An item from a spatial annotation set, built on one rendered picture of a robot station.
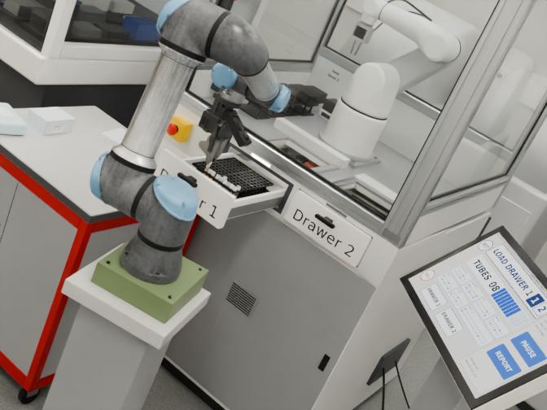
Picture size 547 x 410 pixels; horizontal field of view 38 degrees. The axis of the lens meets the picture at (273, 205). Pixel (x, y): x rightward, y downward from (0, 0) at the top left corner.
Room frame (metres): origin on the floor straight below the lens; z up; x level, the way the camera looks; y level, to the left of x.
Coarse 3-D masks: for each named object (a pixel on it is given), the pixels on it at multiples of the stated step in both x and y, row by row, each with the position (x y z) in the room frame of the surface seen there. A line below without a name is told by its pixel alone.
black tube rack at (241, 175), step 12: (216, 168) 2.30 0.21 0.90; (228, 168) 2.34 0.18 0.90; (240, 168) 2.39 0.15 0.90; (228, 180) 2.26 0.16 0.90; (240, 180) 2.30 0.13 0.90; (252, 180) 2.34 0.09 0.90; (264, 180) 2.38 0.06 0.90; (240, 192) 2.28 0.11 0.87; (252, 192) 2.32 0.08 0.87; (264, 192) 2.36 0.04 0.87
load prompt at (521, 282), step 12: (492, 252) 1.93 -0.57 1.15; (504, 252) 1.92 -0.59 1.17; (504, 264) 1.87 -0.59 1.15; (516, 264) 1.86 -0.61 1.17; (504, 276) 1.83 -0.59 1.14; (516, 276) 1.82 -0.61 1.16; (528, 276) 1.81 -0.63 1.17; (516, 288) 1.78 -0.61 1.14; (528, 288) 1.77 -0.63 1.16; (528, 300) 1.73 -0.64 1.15; (540, 300) 1.71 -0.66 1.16; (540, 312) 1.68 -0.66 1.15
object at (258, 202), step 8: (232, 152) 2.51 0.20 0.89; (184, 160) 2.27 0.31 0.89; (192, 160) 2.31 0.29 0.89; (200, 160) 2.35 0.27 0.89; (240, 160) 2.49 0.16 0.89; (256, 168) 2.47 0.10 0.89; (264, 176) 2.44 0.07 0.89; (280, 184) 2.43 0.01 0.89; (272, 192) 2.33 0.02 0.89; (280, 192) 2.36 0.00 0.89; (240, 200) 2.16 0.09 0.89; (248, 200) 2.20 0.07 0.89; (256, 200) 2.25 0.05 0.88; (264, 200) 2.29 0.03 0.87; (272, 200) 2.33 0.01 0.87; (280, 200) 2.38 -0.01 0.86; (232, 208) 2.13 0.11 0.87; (240, 208) 2.17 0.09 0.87; (248, 208) 2.22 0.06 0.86; (256, 208) 2.26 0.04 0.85; (264, 208) 2.30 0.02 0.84; (232, 216) 2.15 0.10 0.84
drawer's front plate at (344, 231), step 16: (288, 208) 2.35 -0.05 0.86; (304, 208) 2.33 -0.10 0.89; (320, 208) 2.31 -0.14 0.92; (304, 224) 2.32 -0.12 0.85; (320, 224) 2.30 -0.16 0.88; (336, 224) 2.28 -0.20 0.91; (320, 240) 2.29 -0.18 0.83; (336, 240) 2.27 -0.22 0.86; (352, 240) 2.25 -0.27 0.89; (368, 240) 2.23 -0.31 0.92; (352, 256) 2.23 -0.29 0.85
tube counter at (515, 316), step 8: (496, 280) 1.83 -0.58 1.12; (488, 288) 1.81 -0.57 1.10; (496, 288) 1.80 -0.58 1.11; (504, 288) 1.79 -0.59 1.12; (496, 296) 1.77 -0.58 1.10; (504, 296) 1.77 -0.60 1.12; (512, 296) 1.76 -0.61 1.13; (496, 304) 1.75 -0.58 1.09; (504, 304) 1.74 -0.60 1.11; (512, 304) 1.73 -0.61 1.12; (504, 312) 1.71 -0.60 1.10; (512, 312) 1.71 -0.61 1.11; (520, 312) 1.70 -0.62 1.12; (512, 320) 1.68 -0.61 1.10; (520, 320) 1.68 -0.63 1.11; (528, 320) 1.67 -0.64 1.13
